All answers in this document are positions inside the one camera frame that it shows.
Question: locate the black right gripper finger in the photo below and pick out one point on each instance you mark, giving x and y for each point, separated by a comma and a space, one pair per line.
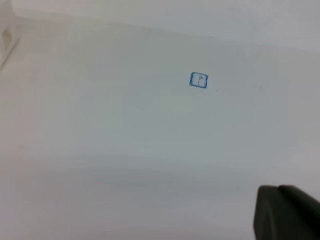
286, 213

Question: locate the white plastic test tube rack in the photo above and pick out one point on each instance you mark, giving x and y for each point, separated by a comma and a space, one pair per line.
9, 35

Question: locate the blue square table marking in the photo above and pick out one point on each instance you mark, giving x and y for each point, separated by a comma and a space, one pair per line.
199, 80

